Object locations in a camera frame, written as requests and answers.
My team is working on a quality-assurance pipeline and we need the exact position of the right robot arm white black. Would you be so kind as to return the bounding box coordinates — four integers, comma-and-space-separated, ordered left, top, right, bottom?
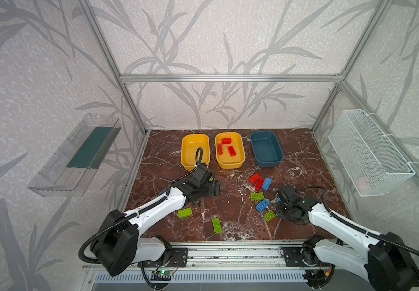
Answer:
276, 185, 419, 291

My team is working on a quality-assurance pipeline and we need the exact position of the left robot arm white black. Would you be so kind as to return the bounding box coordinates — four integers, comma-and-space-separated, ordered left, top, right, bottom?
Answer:
78, 163, 220, 276

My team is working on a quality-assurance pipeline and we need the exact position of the green lego front right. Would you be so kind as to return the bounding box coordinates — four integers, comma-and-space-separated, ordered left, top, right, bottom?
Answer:
263, 210, 276, 223

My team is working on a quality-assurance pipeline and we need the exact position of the middle yellow plastic bin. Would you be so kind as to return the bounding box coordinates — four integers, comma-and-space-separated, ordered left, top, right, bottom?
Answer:
215, 132, 246, 169

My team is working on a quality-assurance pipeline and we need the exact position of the yellow plastic bin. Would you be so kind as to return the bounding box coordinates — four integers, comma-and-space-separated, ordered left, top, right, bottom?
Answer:
215, 132, 246, 169
181, 134, 211, 171

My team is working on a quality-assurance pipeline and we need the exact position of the green lego centre right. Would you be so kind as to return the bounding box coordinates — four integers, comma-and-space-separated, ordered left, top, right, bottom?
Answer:
250, 192, 265, 201

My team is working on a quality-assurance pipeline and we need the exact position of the green lego front left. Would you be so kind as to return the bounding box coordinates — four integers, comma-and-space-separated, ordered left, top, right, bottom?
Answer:
178, 207, 193, 219

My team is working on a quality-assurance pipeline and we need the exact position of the long green lego front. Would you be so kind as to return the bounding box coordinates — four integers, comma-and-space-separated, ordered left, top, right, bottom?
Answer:
212, 218, 222, 235

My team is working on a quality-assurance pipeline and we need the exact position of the left yellow plastic bin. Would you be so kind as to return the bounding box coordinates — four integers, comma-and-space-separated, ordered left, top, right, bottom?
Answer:
181, 134, 211, 171

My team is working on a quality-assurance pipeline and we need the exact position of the dark teal plastic bin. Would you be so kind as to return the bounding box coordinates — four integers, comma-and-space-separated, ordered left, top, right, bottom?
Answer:
251, 131, 284, 168

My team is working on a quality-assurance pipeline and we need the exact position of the right wiring connector bundle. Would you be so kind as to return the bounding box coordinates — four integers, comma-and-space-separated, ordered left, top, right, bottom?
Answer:
304, 266, 335, 290

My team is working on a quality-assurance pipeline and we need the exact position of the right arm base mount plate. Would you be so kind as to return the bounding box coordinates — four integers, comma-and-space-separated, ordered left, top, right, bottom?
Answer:
279, 246, 333, 270

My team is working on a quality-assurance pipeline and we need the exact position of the aluminium front rail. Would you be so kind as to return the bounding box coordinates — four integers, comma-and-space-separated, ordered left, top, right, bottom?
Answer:
81, 242, 390, 272

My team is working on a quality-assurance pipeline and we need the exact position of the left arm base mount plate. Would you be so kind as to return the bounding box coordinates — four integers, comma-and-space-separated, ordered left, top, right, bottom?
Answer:
138, 247, 189, 268

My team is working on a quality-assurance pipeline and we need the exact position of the white wire mesh basket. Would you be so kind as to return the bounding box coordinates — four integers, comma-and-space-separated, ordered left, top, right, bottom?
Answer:
328, 109, 416, 197

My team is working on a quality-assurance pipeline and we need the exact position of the green circuit board with wires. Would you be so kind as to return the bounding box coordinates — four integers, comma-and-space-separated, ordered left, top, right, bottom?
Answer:
150, 270, 175, 282

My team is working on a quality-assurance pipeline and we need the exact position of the clear plastic wall tray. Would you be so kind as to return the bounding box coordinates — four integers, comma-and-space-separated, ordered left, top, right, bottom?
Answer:
27, 113, 122, 198

